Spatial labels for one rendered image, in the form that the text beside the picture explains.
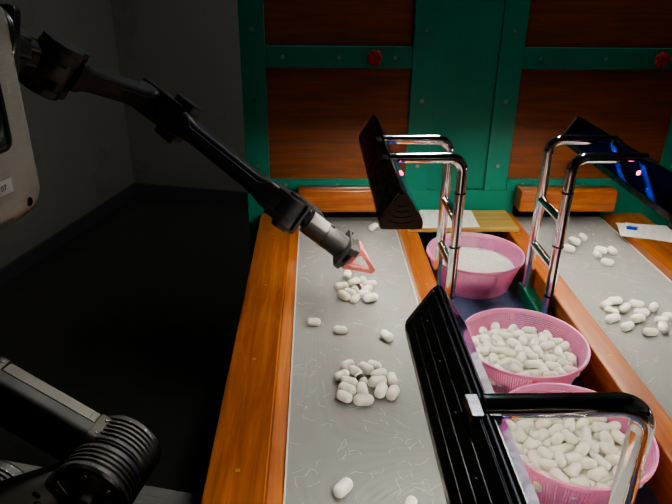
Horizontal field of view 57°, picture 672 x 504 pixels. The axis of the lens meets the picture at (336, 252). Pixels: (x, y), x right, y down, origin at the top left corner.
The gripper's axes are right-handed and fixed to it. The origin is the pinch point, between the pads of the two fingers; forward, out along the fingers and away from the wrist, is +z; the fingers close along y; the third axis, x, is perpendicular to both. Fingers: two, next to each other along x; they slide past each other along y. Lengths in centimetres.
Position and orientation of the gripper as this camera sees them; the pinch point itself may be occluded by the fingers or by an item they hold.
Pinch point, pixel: (370, 269)
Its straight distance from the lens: 148.4
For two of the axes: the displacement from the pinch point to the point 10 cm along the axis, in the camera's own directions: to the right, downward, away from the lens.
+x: -6.4, 7.0, 3.0
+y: -0.3, -4.1, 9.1
